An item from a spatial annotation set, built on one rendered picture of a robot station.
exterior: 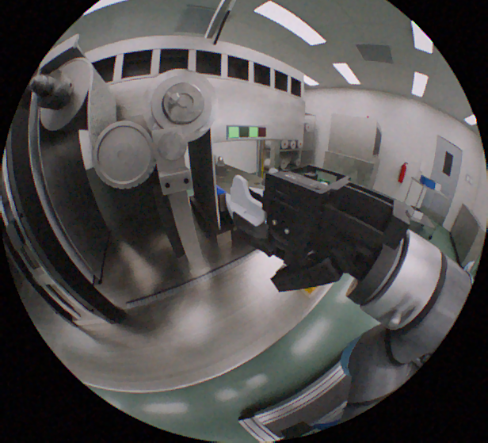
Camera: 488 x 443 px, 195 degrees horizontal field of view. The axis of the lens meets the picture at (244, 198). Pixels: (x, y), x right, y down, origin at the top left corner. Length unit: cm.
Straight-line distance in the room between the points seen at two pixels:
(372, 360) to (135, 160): 44
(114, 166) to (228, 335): 36
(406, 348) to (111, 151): 44
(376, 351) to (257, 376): 105
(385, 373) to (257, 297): 27
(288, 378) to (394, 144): 465
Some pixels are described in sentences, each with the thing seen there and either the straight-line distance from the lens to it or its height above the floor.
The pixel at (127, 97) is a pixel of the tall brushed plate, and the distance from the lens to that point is 65.
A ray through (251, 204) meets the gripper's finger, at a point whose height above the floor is 111.
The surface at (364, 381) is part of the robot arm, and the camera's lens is 22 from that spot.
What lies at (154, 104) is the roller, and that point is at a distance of 29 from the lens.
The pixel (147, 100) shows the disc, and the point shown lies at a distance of 30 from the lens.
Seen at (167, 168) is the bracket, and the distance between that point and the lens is 26.
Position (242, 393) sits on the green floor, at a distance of 122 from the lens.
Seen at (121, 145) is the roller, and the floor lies 119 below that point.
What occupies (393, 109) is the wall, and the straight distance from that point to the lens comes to 470.
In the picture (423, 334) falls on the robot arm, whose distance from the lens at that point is 15.
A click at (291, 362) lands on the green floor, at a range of 123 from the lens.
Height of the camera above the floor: 119
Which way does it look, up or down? 27 degrees down
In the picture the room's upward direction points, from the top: straight up
